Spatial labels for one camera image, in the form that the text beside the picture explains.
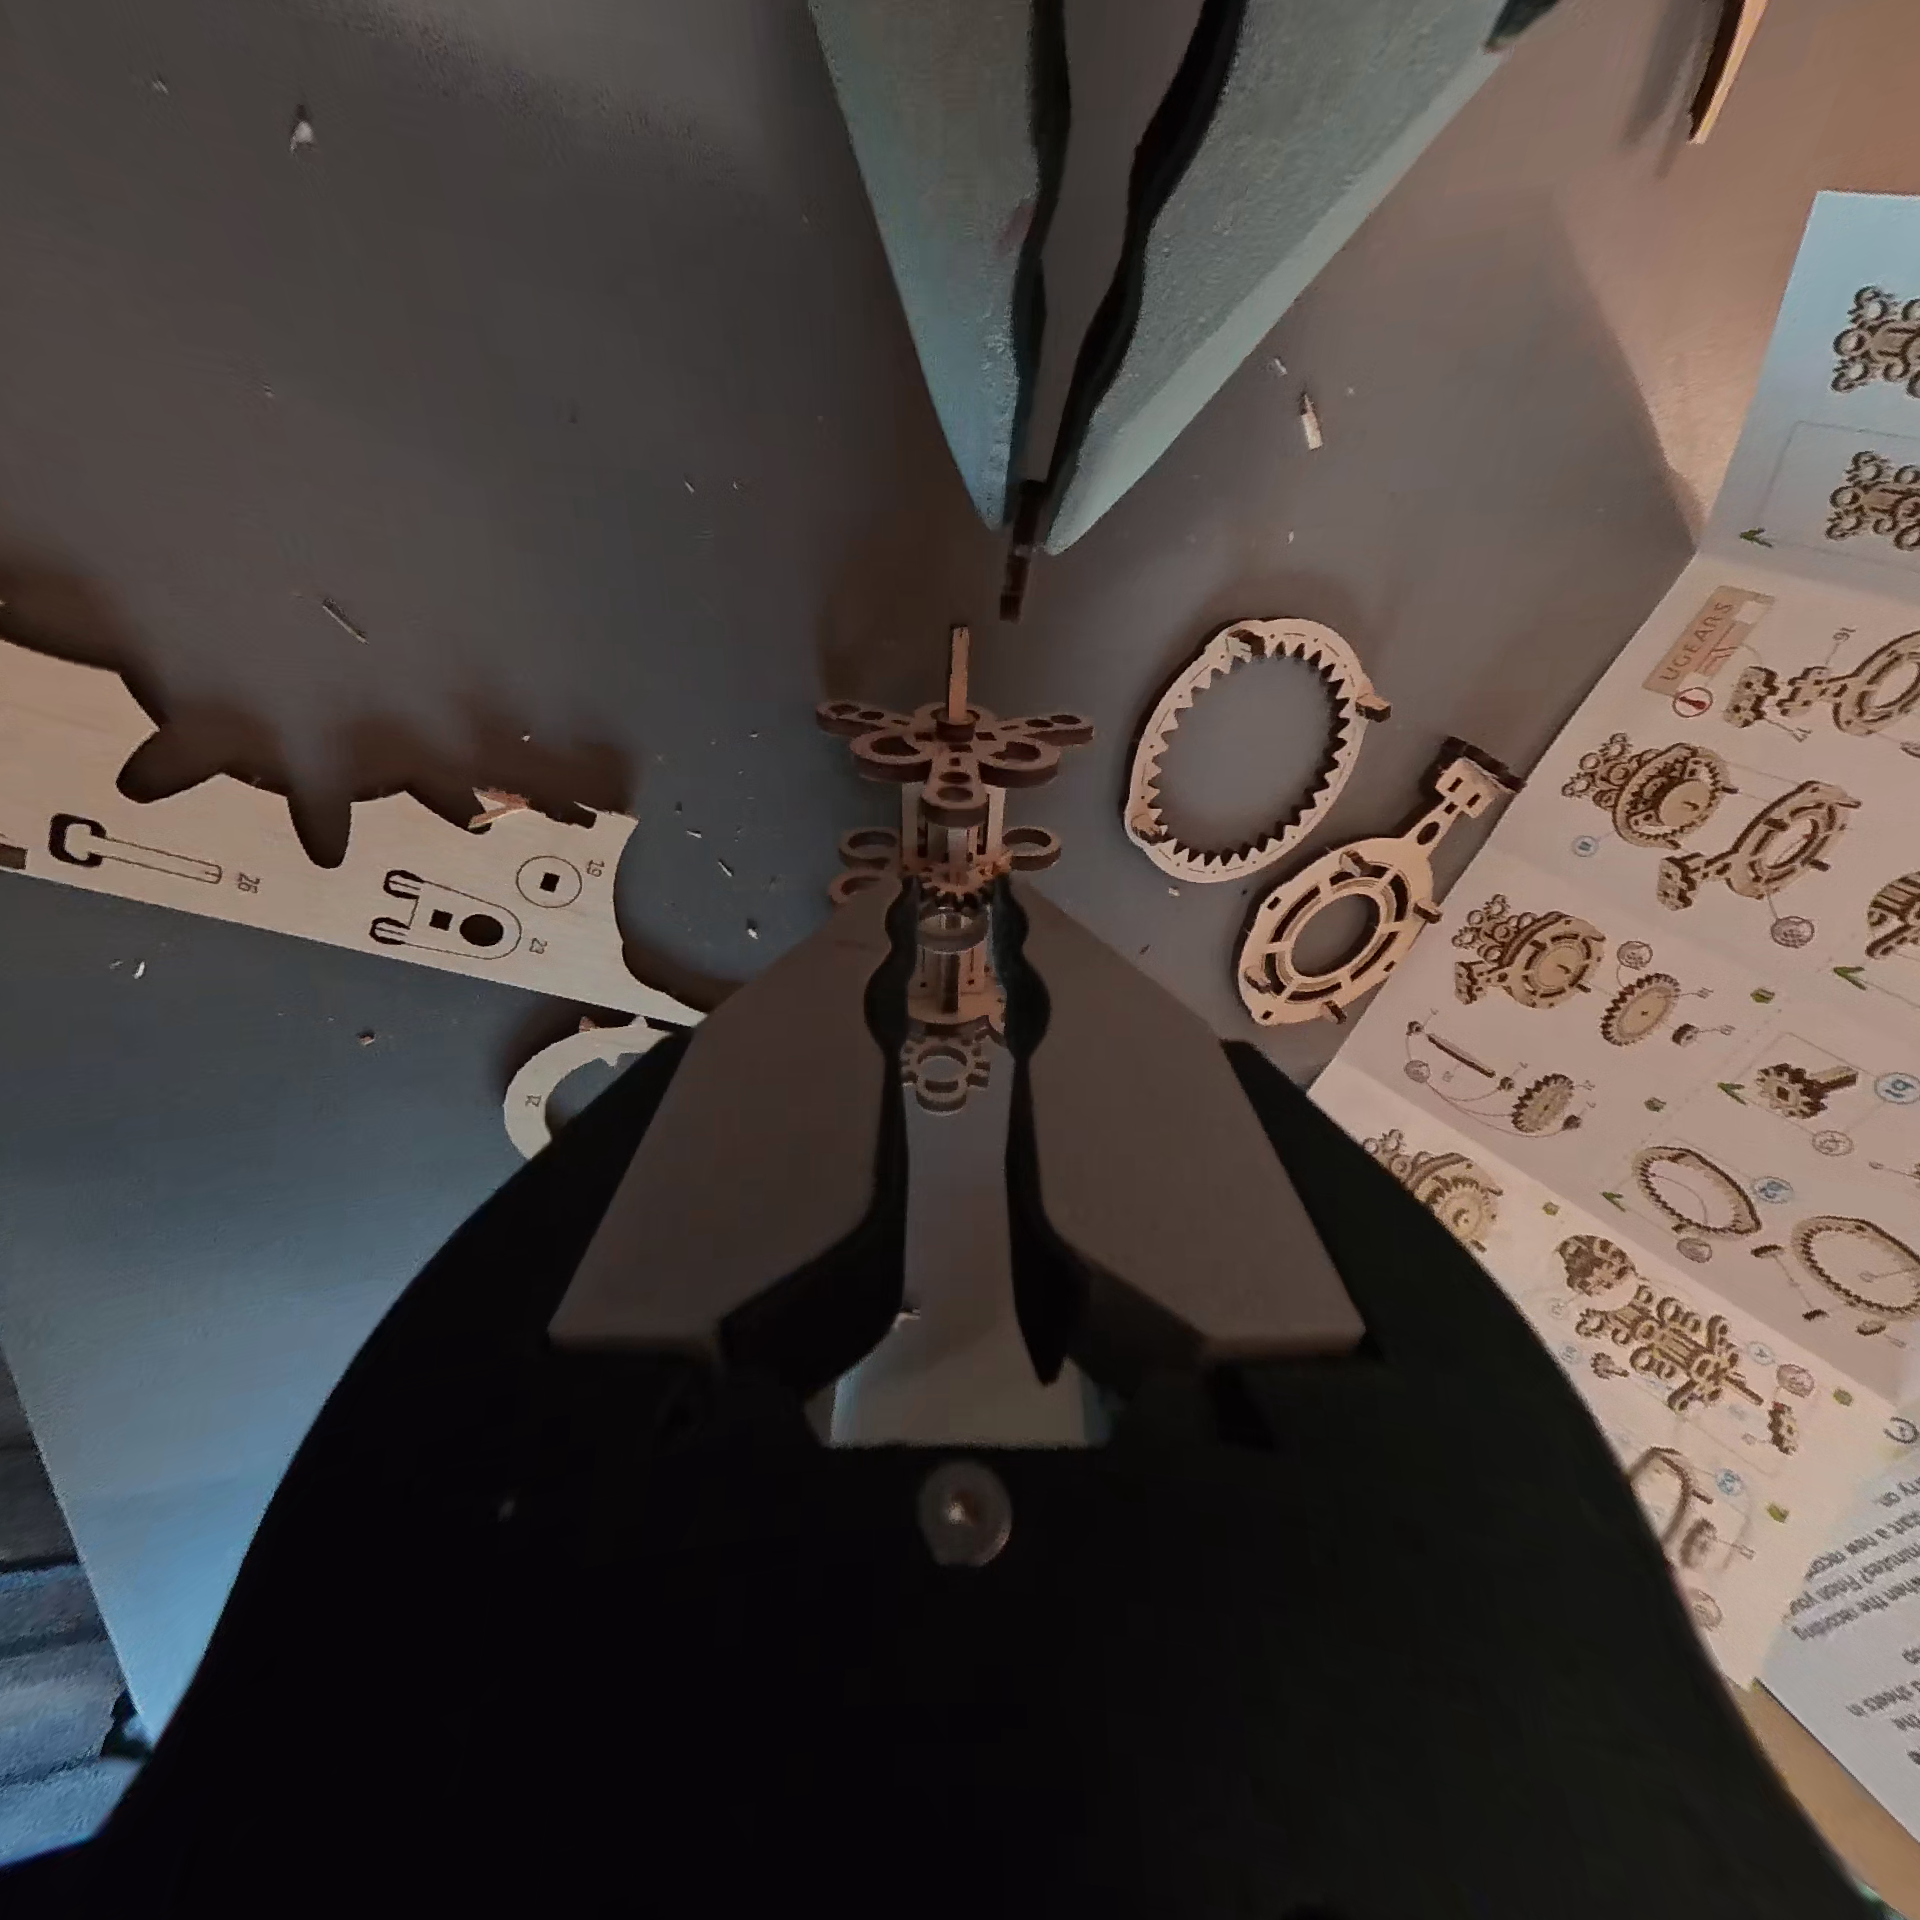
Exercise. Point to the rounded wooden cutout piece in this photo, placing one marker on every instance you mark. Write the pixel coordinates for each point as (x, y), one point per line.
(547, 1102)

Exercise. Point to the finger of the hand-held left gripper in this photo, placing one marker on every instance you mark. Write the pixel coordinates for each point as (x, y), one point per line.
(944, 181)
(1259, 196)

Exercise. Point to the plywood sheet with arched cutout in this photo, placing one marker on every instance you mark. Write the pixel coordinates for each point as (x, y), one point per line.
(1724, 61)

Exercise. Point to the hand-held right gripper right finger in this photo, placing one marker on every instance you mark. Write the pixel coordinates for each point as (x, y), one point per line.
(1185, 1185)

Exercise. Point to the wooden gear model assembly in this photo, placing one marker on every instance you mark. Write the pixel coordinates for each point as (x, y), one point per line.
(960, 751)

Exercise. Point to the punched plywood part sheet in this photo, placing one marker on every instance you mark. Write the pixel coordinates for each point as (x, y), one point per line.
(300, 886)

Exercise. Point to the paper instruction sheet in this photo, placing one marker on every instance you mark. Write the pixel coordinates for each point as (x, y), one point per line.
(1694, 961)

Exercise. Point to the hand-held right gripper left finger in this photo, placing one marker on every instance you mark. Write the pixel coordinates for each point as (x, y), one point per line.
(705, 1185)

